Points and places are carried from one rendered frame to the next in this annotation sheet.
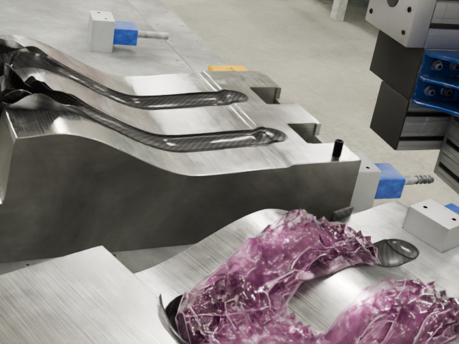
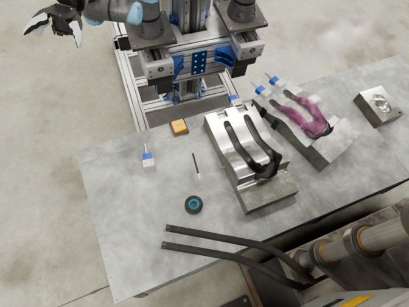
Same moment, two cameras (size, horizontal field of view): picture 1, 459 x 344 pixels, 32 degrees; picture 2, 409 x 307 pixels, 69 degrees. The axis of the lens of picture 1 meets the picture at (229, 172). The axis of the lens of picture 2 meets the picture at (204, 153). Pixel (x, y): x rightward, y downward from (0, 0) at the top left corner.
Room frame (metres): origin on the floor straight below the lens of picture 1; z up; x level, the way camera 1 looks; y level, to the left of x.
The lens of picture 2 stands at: (1.04, 0.79, 2.09)
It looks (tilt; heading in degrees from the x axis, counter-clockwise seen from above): 63 degrees down; 267
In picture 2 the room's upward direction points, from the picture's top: 10 degrees clockwise
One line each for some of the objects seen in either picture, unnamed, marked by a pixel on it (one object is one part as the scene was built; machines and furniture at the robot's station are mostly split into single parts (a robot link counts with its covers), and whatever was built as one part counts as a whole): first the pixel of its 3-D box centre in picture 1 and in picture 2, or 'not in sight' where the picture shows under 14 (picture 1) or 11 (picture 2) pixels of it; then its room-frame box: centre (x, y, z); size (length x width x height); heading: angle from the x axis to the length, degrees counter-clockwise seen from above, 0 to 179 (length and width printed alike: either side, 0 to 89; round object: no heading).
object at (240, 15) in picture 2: not in sight; (243, 4); (0.89, -0.59, 1.09); 0.15 x 0.15 x 0.10
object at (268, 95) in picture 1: (271, 108); (221, 116); (0.93, -0.04, 0.87); 0.05 x 0.05 x 0.04; 28
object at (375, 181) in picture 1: (387, 180); (232, 97); (0.88, -0.19, 0.83); 0.13 x 0.05 x 0.05; 113
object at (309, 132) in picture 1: (311, 147); (241, 110); (0.84, -0.09, 0.87); 0.05 x 0.05 x 0.04; 28
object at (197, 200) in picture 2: not in sight; (193, 204); (1.02, 0.41, 0.82); 0.08 x 0.08 x 0.04
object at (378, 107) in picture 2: not in sight; (377, 106); (0.08, -0.25, 0.84); 0.20 x 0.15 x 0.07; 118
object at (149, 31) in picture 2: not in sight; (148, 20); (1.34, -0.39, 1.09); 0.15 x 0.15 x 0.10
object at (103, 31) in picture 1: (129, 33); (147, 156); (1.26, 0.20, 0.83); 0.13 x 0.05 x 0.05; 109
